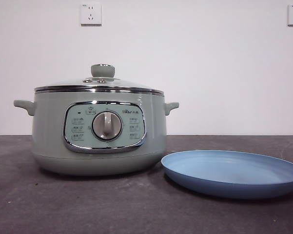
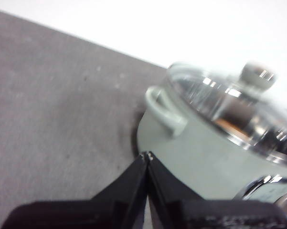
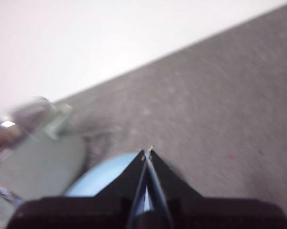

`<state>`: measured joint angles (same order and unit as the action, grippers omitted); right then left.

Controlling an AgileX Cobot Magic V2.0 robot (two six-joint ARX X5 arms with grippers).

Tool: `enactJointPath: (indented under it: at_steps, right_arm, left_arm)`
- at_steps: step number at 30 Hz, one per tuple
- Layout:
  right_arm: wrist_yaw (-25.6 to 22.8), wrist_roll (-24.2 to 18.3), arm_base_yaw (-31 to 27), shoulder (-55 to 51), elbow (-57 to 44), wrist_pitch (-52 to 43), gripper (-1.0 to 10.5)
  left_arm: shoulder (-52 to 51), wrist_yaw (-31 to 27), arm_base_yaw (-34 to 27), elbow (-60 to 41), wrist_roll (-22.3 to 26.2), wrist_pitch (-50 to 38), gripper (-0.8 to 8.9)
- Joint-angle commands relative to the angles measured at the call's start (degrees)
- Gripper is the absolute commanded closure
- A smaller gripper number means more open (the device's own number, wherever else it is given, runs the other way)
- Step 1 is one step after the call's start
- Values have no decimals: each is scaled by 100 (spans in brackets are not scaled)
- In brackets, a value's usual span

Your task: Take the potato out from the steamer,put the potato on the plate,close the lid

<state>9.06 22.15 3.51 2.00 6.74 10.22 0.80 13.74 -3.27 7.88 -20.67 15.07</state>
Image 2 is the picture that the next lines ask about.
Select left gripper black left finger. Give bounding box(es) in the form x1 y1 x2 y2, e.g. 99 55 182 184
1 151 149 229

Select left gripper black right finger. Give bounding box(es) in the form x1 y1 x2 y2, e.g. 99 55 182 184
147 151 287 229

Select glass lid with green knob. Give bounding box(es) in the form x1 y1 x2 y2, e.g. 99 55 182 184
167 61 287 163

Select pale green electric steamer pot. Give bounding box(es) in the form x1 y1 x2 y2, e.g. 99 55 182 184
133 63 287 206

